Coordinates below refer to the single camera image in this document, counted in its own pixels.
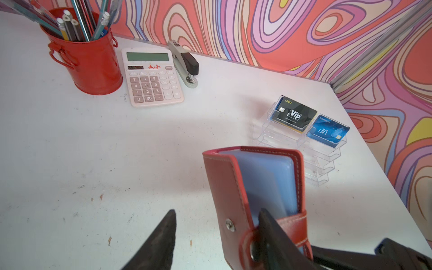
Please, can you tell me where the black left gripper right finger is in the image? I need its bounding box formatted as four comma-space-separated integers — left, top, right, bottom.
258, 208, 321, 270

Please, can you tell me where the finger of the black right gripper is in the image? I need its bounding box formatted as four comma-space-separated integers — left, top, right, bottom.
375, 238, 432, 270
312, 246, 385, 270

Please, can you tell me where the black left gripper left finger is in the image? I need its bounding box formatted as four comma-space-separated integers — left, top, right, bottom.
122, 209, 177, 270

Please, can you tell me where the red leather card holder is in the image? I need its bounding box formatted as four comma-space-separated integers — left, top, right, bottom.
203, 146, 313, 270

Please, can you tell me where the blue credit card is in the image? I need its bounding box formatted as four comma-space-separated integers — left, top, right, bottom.
307, 114, 350, 148

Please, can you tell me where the clear acrylic card stand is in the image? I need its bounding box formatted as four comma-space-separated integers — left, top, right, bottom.
253, 96, 347, 186

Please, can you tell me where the black VIP credit card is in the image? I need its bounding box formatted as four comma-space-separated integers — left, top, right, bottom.
271, 96, 317, 133

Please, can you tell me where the pink desk calculator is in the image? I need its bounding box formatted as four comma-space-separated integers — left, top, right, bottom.
121, 47, 185, 108

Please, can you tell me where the grey black stapler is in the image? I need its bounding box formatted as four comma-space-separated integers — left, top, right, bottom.
167, 40, 199, 88

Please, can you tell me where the red metal pen bucket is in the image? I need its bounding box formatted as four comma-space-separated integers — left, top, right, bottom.
40, 26, 123, 96

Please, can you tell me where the pens and pencils bunch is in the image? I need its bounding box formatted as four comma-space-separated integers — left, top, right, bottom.
1, 1, 122, 42

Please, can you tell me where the aluminium frame post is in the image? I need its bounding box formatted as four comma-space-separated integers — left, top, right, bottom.
330, 1, 432, 91

